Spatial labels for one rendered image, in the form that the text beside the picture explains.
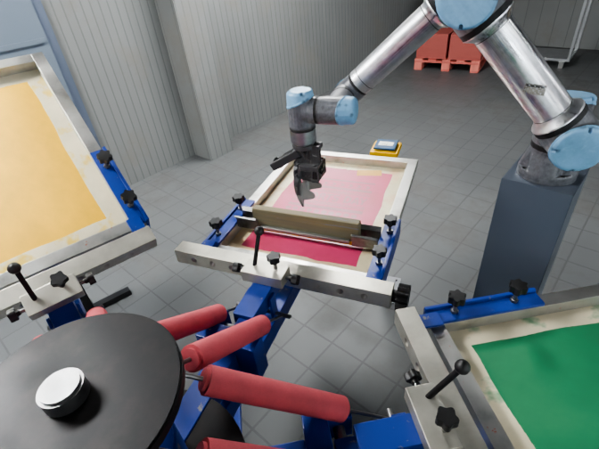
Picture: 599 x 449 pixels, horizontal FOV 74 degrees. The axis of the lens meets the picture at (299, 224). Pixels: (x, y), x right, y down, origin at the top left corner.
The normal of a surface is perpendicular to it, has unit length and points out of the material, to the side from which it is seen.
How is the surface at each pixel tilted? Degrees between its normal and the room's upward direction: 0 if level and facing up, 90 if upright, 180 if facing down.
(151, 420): 0
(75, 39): 90
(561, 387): 0
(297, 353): 0
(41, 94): 32
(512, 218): 90
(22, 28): 90
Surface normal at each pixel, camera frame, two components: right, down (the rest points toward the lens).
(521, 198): -0.65, 0.49
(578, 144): -0.22, 0.66
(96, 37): 0.75, 0.33
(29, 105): 0.25, -0.47
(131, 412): -0.09, -0.81
